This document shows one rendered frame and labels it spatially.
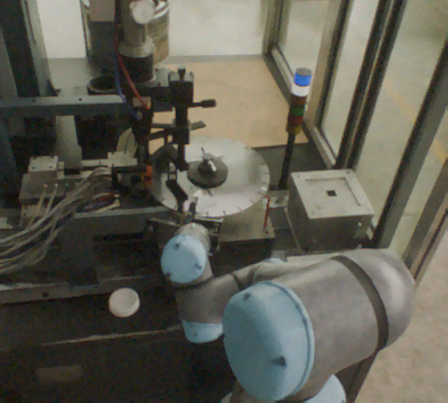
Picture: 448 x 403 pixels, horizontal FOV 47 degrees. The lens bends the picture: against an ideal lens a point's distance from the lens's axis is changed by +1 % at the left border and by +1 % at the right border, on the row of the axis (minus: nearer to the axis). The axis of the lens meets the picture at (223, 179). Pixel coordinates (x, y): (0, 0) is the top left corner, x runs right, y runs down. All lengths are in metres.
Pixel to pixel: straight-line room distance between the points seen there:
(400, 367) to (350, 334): 1.68
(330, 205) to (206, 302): 0.57
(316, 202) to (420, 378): 1.06
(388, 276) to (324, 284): 0.08
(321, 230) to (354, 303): 0.83
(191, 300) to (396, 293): 0.43
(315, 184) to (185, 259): 0.65
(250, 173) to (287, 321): 0.86
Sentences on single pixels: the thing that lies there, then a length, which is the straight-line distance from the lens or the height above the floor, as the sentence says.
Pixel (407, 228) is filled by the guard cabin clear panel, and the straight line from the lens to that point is 1.35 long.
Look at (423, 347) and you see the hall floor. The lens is 2.33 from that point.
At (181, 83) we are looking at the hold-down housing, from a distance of 1.13.
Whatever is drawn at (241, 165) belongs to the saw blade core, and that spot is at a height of 0.95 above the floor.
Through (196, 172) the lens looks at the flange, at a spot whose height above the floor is 0.96.
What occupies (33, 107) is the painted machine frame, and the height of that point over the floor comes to 1.04.
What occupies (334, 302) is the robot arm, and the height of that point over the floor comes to 1.39.
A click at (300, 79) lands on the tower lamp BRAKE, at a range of 1.40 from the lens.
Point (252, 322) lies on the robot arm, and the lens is 0.55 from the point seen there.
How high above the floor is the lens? 1.83
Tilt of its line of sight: 41 degrees down
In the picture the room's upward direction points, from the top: 5 degrees clockwise
